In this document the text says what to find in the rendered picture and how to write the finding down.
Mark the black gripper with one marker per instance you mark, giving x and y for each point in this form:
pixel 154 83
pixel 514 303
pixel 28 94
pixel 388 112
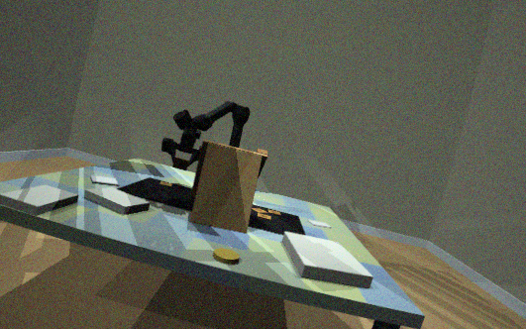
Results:
pixel 169 146

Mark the yellow round disc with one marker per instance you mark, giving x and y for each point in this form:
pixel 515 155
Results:
pixel 226 256

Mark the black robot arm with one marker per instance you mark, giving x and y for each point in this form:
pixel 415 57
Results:
pixel 203 122

